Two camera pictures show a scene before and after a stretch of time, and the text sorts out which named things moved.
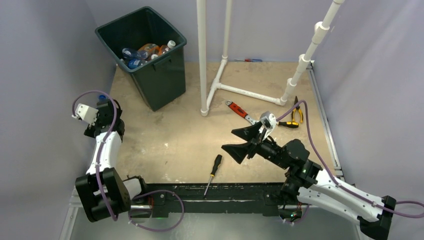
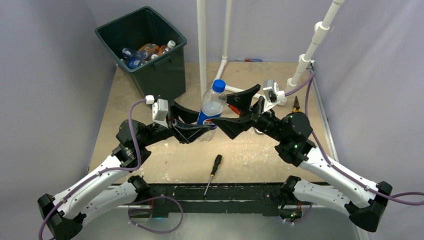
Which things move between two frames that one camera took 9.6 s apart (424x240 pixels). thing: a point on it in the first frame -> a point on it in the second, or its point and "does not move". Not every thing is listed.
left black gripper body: (90, 130) -> (157, 133)
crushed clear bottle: (129, 53) does not move
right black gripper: (238, 151) -> (242, 100)
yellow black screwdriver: (217, 163) does not move
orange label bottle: (163, 48) does not move
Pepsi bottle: (133, 63) does not move
